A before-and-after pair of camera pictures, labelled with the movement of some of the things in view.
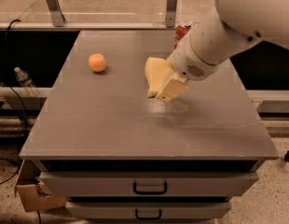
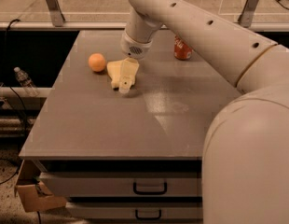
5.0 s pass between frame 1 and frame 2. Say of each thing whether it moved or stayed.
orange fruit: stayed
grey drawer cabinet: stayed
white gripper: moved
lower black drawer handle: stayed
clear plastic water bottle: stayed
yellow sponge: moved
